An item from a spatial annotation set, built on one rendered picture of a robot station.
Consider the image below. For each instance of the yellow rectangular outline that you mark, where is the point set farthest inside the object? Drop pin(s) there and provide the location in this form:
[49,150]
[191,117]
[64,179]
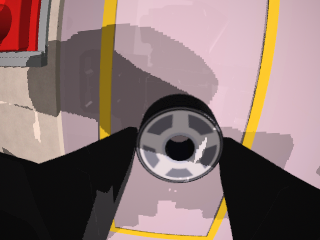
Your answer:
[105,101]

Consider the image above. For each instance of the grey and black wheel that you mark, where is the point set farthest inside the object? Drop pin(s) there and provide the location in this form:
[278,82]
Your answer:
[179,161]

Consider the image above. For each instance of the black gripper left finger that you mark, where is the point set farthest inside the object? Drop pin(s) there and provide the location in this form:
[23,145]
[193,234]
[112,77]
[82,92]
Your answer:
[72,197]

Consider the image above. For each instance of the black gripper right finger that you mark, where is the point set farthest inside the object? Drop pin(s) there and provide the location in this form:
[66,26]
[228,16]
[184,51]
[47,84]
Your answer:
[265,202]

